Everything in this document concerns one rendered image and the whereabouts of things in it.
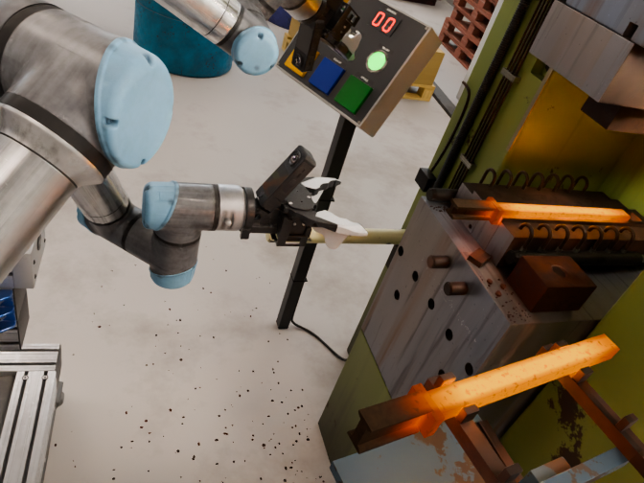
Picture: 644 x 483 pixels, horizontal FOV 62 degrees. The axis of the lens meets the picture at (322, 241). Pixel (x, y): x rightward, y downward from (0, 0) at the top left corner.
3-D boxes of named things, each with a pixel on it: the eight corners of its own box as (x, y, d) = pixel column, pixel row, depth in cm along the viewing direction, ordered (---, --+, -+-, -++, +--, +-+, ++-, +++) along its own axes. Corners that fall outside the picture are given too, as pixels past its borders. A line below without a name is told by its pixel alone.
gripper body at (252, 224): (298, 219, 98) (233, 218, 93) (310, 181, 93) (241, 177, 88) (309, 247, 93) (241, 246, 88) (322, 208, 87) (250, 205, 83)
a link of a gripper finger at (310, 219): (340, 223, 90) (293, 203, 91) (343, 216, 89) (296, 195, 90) (332, 238, 86) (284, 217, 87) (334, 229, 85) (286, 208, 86)
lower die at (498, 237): (495, 267, 105) (516, 234, 100) (449, 205, 119) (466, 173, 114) (643, 266, 121) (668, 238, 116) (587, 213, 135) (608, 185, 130)
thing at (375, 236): (267, 247, 142) (271, 232, 139) (263, 235, 146) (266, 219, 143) (409, 249, 159) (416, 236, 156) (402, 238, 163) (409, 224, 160)
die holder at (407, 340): (417, 457, 119) (510, 324, 93) (360, 327, 146) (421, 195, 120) (599, 427, 141) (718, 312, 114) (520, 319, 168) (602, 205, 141)
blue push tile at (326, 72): (326, 94, 133) (343, 68, 132) (307, 81, 137) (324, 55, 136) (329, 97, 135) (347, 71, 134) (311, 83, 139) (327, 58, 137)
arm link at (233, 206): (215, 174, 86) (222, 205, 81) (242, 176, 88) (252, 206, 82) (209, 211, 91) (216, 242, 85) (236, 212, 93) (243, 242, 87)
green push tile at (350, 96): (353, 114, 129) (372, 87, 127) (332, 99, 132) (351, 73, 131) (356, 116, 130) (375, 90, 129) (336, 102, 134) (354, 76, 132)
